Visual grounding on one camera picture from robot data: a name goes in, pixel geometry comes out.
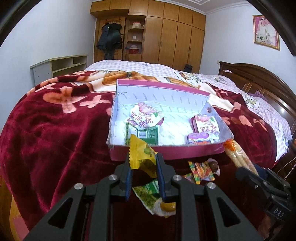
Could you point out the pink cardboard box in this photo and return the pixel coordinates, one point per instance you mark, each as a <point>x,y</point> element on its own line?
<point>178,105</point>

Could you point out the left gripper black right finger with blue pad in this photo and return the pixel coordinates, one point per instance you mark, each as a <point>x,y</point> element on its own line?
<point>202,212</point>

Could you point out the orange rice cracker packet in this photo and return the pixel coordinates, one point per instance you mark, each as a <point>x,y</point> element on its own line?
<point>238,156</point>

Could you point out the red floral plush blanket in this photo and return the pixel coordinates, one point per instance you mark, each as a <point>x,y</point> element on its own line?
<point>56,134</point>

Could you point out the black bag near wardrobe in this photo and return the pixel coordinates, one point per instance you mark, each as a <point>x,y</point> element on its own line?
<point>188,68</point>

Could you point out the pink peach jelly pouch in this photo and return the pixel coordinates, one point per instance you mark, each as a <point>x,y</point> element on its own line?
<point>143,116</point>

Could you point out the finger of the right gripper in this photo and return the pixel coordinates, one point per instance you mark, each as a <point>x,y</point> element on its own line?
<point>261,171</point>
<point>249,177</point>

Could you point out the round box on shelf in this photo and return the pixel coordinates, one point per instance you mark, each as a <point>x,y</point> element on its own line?
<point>136,25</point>

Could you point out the colourful gummy candy packet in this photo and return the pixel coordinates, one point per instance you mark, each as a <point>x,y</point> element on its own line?
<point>201,172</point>

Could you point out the wooden wardrobe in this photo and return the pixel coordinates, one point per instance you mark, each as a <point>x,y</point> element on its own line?
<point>171,35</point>

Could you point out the white low shelf unit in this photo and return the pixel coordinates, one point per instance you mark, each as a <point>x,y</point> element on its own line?
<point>55,67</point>

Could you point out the green pea snack bag barcode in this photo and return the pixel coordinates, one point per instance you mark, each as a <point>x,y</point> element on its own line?
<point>149,135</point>

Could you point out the dark hanging jackets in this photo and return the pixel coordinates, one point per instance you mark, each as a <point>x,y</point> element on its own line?
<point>110,40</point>

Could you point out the framed wedding photo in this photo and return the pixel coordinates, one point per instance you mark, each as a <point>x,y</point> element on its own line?
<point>264,32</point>

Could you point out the brown chocolate ball candy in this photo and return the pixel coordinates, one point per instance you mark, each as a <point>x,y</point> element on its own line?
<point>214,166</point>

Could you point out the purple jelly cup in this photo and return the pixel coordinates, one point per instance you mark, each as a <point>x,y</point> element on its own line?
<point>201,139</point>

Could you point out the yellow egg jelly cup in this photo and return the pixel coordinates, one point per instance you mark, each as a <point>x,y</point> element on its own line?
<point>164,209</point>

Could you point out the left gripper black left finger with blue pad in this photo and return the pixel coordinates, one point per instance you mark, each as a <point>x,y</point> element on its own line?
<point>84,212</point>

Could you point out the dark wooden headboard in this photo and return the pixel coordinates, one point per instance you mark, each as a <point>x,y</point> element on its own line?
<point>251,78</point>

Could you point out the yellow candy packet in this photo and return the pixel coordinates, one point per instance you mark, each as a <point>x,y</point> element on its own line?
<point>142,156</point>

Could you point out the red pot on shelf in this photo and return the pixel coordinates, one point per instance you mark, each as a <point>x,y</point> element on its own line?
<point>133,49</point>

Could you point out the pink checked bed sheet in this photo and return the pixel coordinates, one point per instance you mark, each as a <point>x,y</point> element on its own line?
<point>255,102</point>

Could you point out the green pea snack bag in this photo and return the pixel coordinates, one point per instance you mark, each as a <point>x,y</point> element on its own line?
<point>148,195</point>

